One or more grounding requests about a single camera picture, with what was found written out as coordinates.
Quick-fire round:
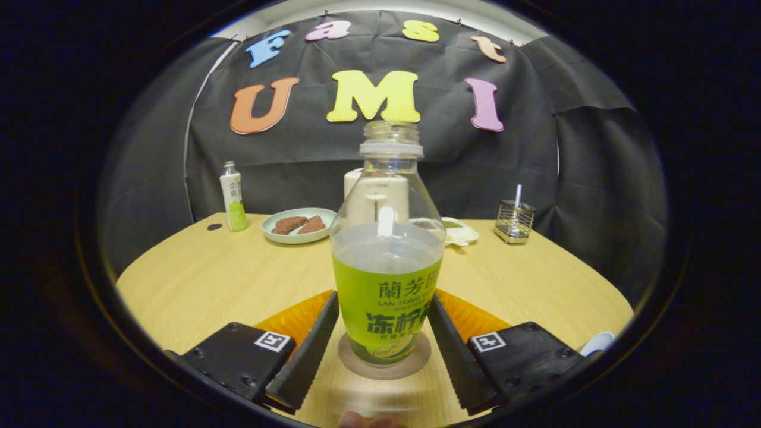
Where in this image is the clear wire-pattern holder jar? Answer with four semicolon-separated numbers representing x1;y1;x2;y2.
494;200;537;244

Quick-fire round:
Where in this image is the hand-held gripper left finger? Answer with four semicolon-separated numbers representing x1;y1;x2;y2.
178;289;341;412

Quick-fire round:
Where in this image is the small white green bottle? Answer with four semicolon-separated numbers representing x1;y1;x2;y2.
219;160;249;232

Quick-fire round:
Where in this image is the clear green label juice bottle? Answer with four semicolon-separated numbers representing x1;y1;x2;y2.
329;120;446;367

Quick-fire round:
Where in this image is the wooden table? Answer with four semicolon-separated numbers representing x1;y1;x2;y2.
116;213;634;428

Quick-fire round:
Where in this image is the round brown coaster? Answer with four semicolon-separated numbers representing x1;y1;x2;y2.
338;332;432;381

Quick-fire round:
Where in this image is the cream toaster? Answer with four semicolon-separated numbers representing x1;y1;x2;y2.
344;168;411;224

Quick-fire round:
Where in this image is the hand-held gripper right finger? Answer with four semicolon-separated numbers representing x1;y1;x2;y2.
426;289;588;417

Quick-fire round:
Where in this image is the white cup with handle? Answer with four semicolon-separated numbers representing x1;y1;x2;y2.
580;332;615;357

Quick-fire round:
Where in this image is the pale green plate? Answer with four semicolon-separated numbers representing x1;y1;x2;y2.
262;207;337;245

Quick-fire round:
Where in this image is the white divided food tray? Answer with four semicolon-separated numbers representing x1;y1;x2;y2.
410;217;480;247

